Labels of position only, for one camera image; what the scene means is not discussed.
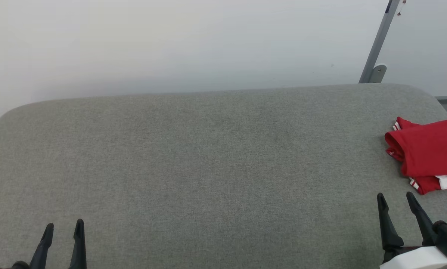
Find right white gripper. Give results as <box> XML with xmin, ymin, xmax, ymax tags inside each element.
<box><xmin>376</xmin><ymin>192</ymin><xmax>447</xmax><ymax>269</ymax></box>

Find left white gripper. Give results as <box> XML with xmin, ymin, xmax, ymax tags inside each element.
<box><xmin>0</xmin><ymin>219</ymin><xmax>87</xmax><ymax>269</ymax></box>

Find silver metal wall bracket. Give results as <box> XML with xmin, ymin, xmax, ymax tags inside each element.
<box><xmin>369</xmin><ymin>64</ymin><xmax>387</xmax><ymax>83</ymax></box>

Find grey metal pole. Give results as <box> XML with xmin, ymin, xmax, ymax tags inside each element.
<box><xmin>359</xmin><ymin>0</ymin><xmax>400</xmax><ymax>83</ymax></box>

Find grey fabric sofa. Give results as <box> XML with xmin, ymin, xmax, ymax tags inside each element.
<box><xmin>0</xmin><ymin>83</ymin><xmax>447</xmax><ymax>269</ymax></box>

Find red jersey garment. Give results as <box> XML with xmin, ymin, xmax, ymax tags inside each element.
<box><xmin>385</xmin><ymin>117</ymin><xmax>447</xmax><ymax>195</ymax></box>

